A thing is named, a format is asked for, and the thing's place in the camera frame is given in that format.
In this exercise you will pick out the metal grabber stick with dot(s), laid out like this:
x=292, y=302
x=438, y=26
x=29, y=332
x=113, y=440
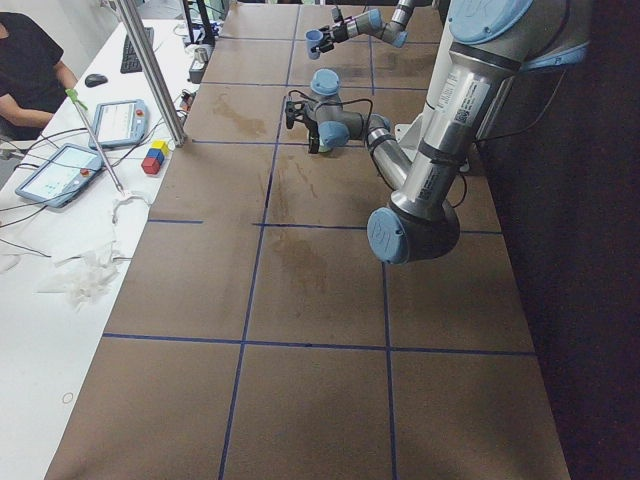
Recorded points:
x=81, y=109

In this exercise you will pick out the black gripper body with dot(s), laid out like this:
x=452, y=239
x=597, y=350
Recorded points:
x=312, y=131
x=338, y=33

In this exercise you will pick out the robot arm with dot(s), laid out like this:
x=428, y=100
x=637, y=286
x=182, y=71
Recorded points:
x=483, y=44
x=369, y=22

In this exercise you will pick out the blue cube block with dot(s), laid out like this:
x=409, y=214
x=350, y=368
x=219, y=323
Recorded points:
x=159, y=155

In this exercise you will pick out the red cube block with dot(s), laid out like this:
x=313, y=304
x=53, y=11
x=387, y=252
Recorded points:
x=150, y=166

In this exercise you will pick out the far teach pendant tablet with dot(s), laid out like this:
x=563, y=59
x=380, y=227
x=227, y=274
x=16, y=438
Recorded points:
x=120, y=123

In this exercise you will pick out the black keyboard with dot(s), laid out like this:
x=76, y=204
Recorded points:
x=130, y=62

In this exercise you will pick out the yellow cube block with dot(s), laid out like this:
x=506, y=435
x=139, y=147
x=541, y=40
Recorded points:
x=159, y=146

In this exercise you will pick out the metal cylinder weight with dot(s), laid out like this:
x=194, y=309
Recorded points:
x=202, y=54

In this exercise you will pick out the blue plastic cup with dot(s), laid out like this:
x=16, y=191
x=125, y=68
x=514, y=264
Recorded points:
x=313, y=34

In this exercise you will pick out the teach pendant tablet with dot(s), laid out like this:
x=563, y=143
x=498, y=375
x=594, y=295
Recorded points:
x=62, y=177
x=120, y=123

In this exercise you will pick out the seated person in black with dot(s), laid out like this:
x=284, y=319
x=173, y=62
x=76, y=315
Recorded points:
x=34, y=77

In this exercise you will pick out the aluminium frame post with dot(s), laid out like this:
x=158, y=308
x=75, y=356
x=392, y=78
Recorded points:
x=128, y=14

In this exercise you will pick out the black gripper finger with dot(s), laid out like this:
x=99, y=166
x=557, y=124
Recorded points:
x=313, y=147
x=320, y=46
x=337, y=16

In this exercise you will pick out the near teach pendant tablet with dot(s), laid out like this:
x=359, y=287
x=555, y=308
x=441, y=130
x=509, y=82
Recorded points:
x=62, y=177

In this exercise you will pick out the black computer mouse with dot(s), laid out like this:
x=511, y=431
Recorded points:
x=94, y=80

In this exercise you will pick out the crumpled white paper tissue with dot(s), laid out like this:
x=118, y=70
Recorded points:
x=92, y=245

